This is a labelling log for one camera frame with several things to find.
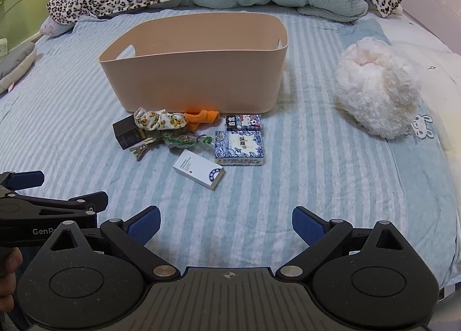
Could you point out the metal hair clip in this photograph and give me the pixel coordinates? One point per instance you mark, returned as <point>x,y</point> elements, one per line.
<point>142,147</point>

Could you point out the green checked quilt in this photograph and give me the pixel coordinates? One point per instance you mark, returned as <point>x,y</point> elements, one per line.
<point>234,1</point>

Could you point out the beige plastic storage basket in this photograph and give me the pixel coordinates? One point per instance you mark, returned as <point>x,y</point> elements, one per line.
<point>180,78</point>

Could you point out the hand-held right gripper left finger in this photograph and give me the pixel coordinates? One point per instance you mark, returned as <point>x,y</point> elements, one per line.
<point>144,225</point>

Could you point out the blue striped bed sheet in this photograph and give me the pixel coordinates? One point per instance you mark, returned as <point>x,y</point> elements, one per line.
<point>324,179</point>

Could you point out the orange cloth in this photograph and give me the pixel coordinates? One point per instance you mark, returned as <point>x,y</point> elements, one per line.
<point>202,117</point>

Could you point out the cartoon print small box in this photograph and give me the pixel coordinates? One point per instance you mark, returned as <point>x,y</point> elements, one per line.
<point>243,123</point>

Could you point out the floral fabric scrunchie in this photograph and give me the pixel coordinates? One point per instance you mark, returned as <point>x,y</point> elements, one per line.
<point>158,120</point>

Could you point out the blue white tissue pack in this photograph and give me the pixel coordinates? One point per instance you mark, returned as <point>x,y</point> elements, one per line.
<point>237,147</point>

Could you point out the green snack packet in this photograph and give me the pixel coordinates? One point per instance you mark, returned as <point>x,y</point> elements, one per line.
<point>180,140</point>

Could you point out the white carton box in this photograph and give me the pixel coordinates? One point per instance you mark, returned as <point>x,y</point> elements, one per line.
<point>198,168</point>

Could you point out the pink cloth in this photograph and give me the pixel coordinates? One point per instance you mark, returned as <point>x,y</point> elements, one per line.
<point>50,29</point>

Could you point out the dark brown small box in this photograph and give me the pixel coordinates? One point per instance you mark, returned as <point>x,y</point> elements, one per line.
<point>126,132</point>

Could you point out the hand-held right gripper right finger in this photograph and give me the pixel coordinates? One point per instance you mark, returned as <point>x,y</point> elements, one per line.
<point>307,225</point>

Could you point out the person's left hand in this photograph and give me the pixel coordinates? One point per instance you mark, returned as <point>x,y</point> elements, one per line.
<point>9,280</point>

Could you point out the white fluffy plush toy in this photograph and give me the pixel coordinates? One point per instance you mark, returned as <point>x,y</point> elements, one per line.
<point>374,93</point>

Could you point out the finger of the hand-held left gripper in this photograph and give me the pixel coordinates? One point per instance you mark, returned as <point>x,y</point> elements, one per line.
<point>65,205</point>
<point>26,179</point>

